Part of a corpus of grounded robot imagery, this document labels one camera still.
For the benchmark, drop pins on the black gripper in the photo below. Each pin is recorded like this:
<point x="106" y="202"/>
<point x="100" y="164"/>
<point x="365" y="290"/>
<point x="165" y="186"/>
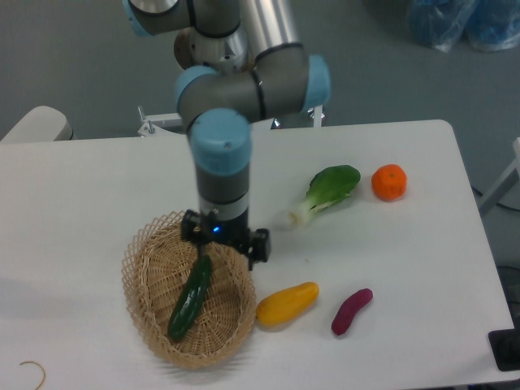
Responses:
<point x="200" y="230"/>

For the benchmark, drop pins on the white chair armrest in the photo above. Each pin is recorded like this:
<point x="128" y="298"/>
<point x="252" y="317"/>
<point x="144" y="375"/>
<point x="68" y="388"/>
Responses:
<point x="41" y="124"/>

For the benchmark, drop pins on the purple sweet potato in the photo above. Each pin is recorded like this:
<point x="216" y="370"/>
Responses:
<point x="349" y="309"/>

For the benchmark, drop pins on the yellow squash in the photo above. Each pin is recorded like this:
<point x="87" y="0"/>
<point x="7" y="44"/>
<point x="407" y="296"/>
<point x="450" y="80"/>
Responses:
<point x="287" y="304"/>

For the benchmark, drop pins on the green bok choy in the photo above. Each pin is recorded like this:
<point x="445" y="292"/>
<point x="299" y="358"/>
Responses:
<point x="329" y="187"/>

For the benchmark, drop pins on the orange tangerine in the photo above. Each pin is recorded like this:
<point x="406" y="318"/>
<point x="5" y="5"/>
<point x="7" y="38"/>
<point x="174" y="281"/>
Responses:
<point x="389" y="182"/>

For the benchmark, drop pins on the white metal base frame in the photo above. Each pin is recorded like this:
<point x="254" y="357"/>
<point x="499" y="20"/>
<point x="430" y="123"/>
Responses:
<point x="171" y="123"/>

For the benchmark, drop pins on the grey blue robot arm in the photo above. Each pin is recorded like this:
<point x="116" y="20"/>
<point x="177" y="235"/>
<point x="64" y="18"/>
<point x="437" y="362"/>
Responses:
<point x="247" y="64"/>

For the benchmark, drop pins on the white furniture leg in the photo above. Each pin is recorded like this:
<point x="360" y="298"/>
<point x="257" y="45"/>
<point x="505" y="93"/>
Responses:
<point x="505" y="181"/>

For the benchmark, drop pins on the woven wicker basket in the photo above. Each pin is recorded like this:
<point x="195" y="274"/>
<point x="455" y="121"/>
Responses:
<point x="155" y="269"/>

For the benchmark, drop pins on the blue plastic bag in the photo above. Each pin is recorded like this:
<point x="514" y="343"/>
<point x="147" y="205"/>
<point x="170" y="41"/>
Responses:
<point x="489" y="26"/>

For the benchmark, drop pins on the black device at table edge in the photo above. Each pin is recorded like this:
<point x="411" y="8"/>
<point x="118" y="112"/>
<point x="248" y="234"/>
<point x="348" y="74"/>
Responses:
<point x="505" y="349"/>

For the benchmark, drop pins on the dark green cucumber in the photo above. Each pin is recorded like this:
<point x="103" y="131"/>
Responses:
<point x="191" y="299"/>

